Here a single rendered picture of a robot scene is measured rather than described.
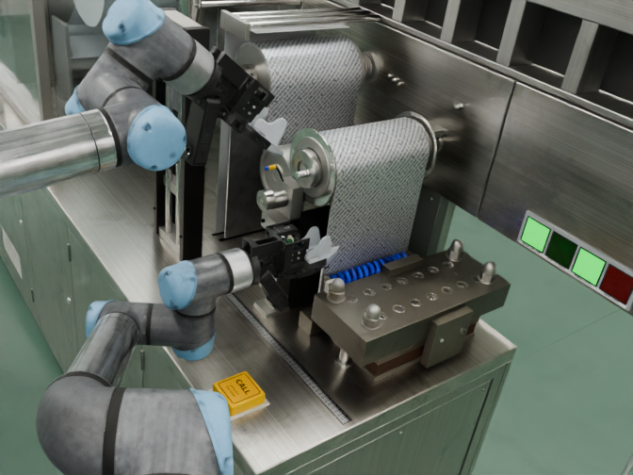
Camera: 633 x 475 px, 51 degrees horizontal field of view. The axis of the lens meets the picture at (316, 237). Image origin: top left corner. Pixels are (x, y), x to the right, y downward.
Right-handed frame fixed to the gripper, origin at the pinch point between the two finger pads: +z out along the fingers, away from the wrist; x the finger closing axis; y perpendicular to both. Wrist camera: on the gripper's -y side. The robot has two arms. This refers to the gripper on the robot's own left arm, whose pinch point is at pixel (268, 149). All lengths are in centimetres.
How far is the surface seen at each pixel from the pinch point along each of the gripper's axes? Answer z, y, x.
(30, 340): 72, -114, 122
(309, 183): 12.6, -0.4, -0.5
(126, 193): 27, -33, 65
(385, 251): 39.9, -1.7, -4.2
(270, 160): 17.1, -1.7, 16.8
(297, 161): 11.0, 1.4, 4.0
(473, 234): 247, 32, 105
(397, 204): 33.0, 7.3, -4.0
